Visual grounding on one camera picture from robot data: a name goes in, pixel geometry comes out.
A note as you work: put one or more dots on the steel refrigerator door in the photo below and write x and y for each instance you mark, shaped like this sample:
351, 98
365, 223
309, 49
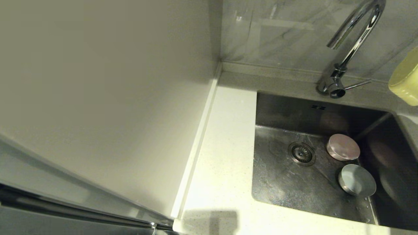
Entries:
32, 168

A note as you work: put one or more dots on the pink round bowl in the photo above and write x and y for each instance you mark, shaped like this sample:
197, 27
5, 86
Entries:
343, 147

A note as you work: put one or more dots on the chrome gooseneck faucet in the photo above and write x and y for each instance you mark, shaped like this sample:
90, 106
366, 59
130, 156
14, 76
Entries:
333, 86

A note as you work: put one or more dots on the yellow round bowl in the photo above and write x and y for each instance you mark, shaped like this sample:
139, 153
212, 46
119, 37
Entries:
406, 80

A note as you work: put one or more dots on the white countertop edge strip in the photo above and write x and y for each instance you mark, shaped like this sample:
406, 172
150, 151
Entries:
196, 147

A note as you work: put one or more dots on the white tall side panel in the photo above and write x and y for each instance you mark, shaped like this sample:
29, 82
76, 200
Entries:
98, 81

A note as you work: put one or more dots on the grey round bowl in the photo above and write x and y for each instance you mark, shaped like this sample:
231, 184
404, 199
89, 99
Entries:
357, 181

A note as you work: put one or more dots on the stainless steel sink basin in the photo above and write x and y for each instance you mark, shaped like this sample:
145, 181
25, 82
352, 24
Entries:
281, 192

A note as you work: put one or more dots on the round metal drain strainer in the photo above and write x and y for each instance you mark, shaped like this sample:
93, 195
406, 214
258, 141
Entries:
302, 154

